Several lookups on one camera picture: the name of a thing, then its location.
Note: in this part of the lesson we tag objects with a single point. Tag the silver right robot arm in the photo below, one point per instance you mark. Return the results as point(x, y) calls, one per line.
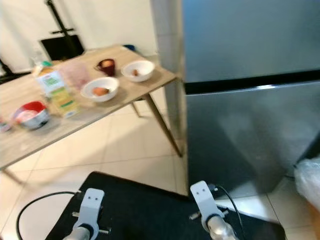
point(222, 230)

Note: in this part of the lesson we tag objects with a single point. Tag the silver fridge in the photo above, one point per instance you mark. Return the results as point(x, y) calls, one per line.
point(240, 40)

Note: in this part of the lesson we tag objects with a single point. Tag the light wooden table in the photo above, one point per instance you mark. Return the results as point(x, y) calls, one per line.
point(25, 92)

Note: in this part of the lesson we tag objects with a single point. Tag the red bowl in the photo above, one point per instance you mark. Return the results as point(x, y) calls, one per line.
point(37, 106)

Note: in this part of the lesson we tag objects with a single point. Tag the green yellow juice carton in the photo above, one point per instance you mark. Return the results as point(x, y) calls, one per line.
point(60, 92)

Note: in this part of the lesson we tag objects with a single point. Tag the black flat box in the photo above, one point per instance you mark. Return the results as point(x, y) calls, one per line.
point(52, 49)

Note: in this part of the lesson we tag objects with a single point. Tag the orange carrot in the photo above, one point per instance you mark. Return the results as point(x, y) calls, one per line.
point(101, 91)

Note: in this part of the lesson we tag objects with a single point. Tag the black tripod stand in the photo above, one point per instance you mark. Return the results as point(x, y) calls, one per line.
point(57, 20)

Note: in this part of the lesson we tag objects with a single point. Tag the white ceramic bowl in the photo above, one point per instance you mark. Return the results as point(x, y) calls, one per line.
point(111, 84)
point(146, 67)

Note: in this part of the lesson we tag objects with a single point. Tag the dark red cup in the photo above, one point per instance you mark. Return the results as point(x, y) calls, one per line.
point(106, 69)

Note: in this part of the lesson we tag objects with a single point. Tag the orange sweet potato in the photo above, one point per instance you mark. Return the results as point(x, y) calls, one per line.
point(135, 72)

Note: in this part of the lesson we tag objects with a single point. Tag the clear bubble wrap bundle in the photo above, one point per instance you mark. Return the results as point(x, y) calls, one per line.
point(309, 180)

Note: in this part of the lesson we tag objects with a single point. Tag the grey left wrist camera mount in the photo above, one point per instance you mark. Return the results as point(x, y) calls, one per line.
point(92, 205)

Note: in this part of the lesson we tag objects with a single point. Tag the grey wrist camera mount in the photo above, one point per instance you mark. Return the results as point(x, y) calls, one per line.
point(202, 197)
point(92, 205)

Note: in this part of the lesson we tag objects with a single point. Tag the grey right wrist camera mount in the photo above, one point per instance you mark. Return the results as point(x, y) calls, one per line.
point(202, 197)

